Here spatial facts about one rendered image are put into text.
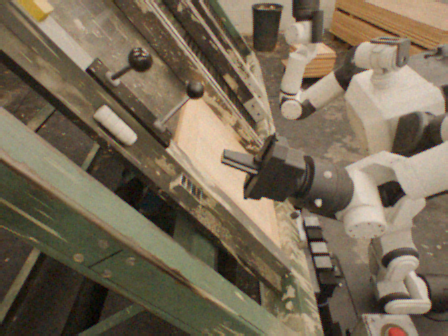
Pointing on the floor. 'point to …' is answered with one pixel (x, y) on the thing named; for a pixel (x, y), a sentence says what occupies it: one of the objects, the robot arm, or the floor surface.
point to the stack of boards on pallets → (390, 22)
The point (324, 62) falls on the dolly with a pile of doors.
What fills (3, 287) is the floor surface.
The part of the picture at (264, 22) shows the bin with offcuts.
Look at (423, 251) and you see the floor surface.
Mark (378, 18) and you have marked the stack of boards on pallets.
